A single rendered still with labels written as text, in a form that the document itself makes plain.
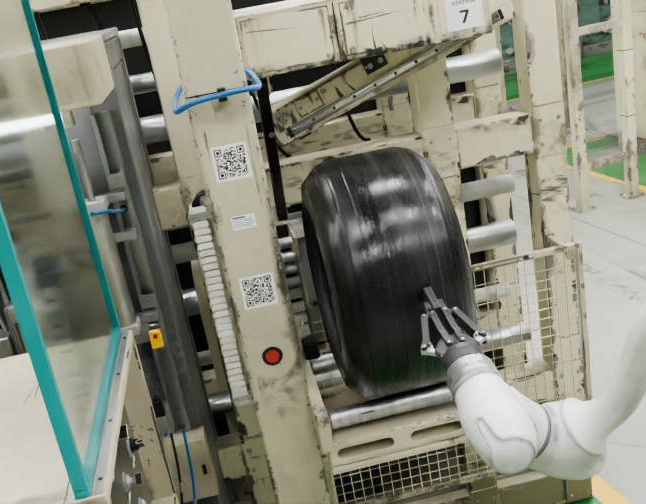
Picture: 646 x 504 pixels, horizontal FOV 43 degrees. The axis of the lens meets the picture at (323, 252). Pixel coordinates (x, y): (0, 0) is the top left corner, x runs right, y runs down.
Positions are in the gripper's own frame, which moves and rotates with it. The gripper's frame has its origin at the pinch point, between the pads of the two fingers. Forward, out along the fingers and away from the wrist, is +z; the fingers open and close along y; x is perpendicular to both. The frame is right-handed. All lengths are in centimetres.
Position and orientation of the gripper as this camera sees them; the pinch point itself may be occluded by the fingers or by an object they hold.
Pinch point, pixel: (432, 303)
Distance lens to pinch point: 160.9
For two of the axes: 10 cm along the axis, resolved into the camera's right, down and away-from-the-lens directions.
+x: 1.2, 8.2, 5.6
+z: -2.0, -5.3, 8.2
